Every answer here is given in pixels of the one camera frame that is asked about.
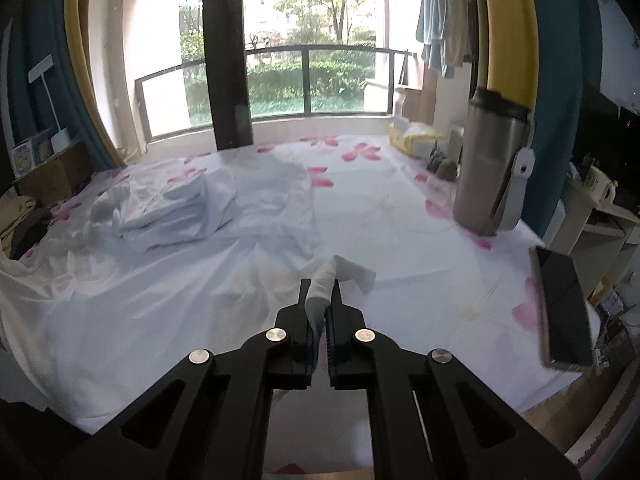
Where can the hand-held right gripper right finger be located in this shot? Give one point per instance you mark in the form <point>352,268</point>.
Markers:
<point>329,342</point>

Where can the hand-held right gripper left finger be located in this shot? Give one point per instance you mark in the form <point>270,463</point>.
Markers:
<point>304,355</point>

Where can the large white garment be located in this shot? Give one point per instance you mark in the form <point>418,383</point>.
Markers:
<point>320,285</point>

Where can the floral tablecloth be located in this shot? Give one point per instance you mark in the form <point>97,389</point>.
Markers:
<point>400,220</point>

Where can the yellow tissue box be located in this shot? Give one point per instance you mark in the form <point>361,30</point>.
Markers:
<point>415,137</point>

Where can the steel thermos bottle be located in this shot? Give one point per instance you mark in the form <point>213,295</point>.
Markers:
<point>485,170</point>

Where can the black smartphone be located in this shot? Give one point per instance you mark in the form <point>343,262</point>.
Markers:
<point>562,305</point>

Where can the white air conditioner unit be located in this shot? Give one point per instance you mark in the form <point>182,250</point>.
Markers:
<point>457,142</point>

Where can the balcony cardboard box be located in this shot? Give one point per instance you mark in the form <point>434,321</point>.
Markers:
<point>410,105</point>

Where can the balcony railing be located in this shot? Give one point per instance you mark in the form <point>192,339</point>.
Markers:
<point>305,80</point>

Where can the light wooden shelf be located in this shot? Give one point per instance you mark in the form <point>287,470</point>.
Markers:
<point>575,210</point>

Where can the black cloth item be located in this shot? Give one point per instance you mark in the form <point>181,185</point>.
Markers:
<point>30,235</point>

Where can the brown cardboard nightstand box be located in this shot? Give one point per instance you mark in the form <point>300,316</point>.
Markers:
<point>55,175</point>

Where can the white printed mug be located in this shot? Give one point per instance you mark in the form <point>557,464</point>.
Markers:
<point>597,182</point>

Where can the beige cloth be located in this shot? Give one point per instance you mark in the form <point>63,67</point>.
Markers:
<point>15,210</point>

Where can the white desk lamp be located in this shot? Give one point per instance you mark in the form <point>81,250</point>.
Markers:
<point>61,140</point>

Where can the blue hanging towel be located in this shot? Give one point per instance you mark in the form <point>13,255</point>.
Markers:
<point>432,20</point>

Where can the small printed box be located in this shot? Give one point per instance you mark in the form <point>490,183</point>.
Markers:
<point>30,155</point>

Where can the beige hanging garment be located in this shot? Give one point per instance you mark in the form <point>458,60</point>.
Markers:
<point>457,20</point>

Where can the yellow curtain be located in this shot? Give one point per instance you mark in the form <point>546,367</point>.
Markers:
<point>510,35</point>
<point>82,60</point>

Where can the black monitor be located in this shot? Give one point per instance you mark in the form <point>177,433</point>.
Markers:
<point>620,135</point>

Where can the blue curtain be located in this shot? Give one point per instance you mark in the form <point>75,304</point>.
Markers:
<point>565,60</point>
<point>50,20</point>

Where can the dark window frame pillar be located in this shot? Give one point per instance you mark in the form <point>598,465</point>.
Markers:
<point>225,60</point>

